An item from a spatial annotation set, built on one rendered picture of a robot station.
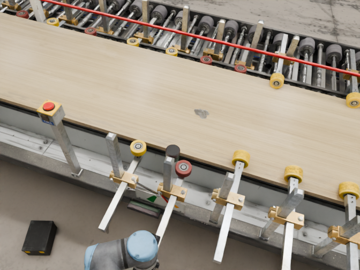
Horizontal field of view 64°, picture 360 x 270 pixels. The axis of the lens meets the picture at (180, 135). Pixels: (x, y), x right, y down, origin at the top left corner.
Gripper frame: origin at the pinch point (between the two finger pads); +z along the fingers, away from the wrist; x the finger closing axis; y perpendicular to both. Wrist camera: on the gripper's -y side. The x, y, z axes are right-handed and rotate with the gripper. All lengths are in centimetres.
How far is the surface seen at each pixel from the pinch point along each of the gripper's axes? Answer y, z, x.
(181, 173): -41.7, -8.0, 0.1
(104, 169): -45, 21, -46
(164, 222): -18.6, -3.4, 0.0
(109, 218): -12.9, -0.7, -24.1
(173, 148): -39.7, -28.6, -4.3
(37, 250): -1, 71, -79
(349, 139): -93, -7, 78
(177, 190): -34.1, -4.4, 0.4
